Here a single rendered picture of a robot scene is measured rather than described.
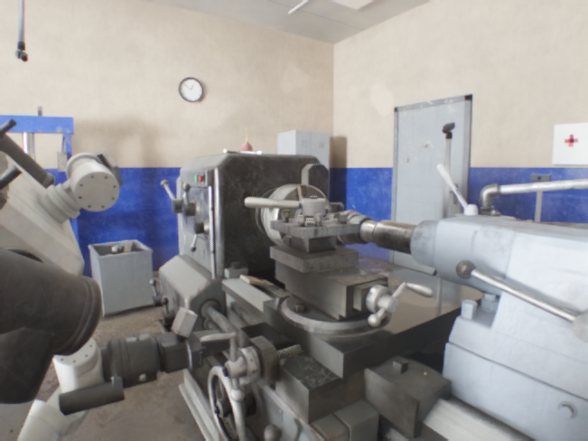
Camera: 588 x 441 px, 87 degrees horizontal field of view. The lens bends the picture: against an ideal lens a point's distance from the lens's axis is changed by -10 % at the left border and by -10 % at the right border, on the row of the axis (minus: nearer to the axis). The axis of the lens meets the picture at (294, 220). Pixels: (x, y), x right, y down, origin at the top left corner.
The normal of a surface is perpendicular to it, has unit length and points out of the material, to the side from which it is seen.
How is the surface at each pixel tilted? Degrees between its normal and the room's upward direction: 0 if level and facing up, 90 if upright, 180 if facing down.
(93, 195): 109
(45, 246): 76
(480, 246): 85
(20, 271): 54
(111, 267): 90
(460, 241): 85
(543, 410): 90
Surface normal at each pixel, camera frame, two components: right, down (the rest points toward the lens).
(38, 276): 0.80, -0.58
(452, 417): -0.49, -0.76
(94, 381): 0.49, 0.53
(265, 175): 0.54, 0.11
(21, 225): 0.94, -0.22
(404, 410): -0.84, 0.07
